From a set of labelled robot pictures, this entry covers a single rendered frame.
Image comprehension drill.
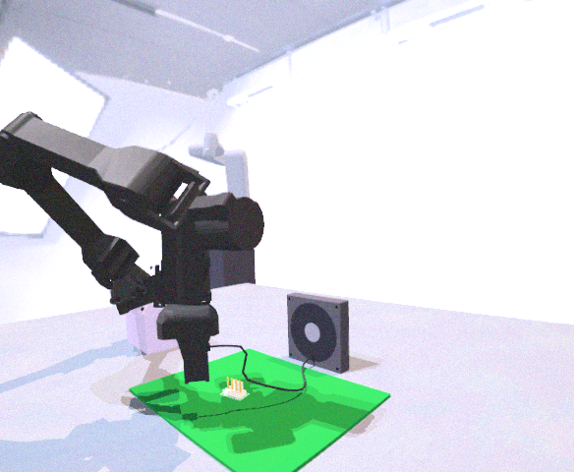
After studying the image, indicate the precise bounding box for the green circuit board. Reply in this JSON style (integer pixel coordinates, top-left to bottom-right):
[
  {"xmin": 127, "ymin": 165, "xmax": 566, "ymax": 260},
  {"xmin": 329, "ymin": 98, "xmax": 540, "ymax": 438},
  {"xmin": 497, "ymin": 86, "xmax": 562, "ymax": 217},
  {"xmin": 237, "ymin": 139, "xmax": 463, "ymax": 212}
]
[{"xmin": 130, "ymin": 348, "xmax": 391, "ymax": 472}]

